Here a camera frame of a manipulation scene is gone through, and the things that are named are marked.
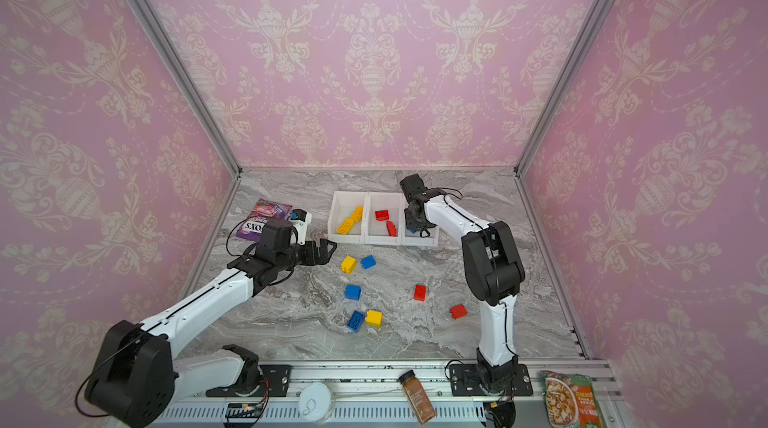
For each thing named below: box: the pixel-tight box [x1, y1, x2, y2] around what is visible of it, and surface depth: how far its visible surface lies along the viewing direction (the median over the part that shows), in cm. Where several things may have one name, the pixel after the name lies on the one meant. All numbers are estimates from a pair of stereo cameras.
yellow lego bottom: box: [365, 310, 383, 328], surface depth 85 cm
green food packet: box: [542, 370, 603, 428], surface depth 72 cm
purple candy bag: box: [236, 198, 293, 241], surface depth 107 cm
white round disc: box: [298, 382, 334, 423], surface depth 69 cm
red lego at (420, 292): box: [413, 284, 427, 302], surface depth 89 cm
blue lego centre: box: [344, 284, 361, 301], surface depth 91 cm
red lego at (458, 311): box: [449, 304, 468, 320], surface depth 87 cm
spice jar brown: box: [398, 370, 436, 425], surface depth 70 cm
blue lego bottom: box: [347, 310, 365, 332], surface depth 85 cm
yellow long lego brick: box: [346, 206, 365, 227], surface depth 105 cm
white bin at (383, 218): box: [364, 192, 403, 246], surface depth 104 cm
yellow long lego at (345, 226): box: [336, 217, 357, 235], surface depth 105 cm
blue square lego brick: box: [361, 255, 377, 269], surface depth 97 cm
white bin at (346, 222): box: [327, 191, 368, 244], surface depth 105 cm
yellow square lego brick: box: [341, 255, 357, 274], surface depth 94 cm
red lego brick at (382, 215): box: [375, 210, 390, 221], surface depth 107 cm
